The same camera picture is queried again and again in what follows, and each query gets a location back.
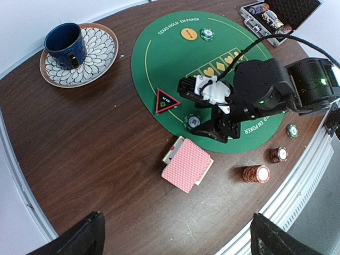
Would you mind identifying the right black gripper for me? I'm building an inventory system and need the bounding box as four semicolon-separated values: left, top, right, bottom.
190;102;255;143

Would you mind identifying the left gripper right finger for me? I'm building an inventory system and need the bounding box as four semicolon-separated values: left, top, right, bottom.
250;213;319;255

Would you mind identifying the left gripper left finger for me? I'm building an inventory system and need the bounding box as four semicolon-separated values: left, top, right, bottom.
30;211;105;254

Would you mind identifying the green 20 chip stack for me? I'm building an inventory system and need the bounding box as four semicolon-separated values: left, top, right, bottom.
286;124;298;138

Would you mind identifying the orange big blind button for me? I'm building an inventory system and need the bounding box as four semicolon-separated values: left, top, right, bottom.
181;28;198;41

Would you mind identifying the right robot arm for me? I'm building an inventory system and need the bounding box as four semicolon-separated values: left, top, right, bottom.
190;58;339;143

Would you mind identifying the red-backed playing card deck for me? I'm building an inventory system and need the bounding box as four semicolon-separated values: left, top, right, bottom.
161;136;214;193

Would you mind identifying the red tan chip stack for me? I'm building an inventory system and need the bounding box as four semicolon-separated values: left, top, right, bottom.
242;165;270;184

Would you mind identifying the red triangular dealer button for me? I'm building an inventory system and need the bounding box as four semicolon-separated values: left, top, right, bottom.
155;88;181;115

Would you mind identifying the round green poker mat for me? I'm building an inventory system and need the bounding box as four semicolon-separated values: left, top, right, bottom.
131;11;284;154

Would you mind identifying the aluminium poker chip case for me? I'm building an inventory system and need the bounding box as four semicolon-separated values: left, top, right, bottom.
239;0;322;38

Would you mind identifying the floral patterned saucer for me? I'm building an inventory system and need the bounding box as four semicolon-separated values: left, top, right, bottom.
39;23;118;88

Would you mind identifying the dark blue mug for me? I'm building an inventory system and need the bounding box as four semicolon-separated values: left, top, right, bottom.
44;22;87;70

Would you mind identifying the aluminium front rail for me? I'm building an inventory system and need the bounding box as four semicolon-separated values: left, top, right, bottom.
217;132;340;255

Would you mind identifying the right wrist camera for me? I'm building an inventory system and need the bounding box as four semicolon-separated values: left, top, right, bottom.
177;75;232;106

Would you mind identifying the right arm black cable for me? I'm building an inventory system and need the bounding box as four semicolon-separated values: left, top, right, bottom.
217;33;340;80

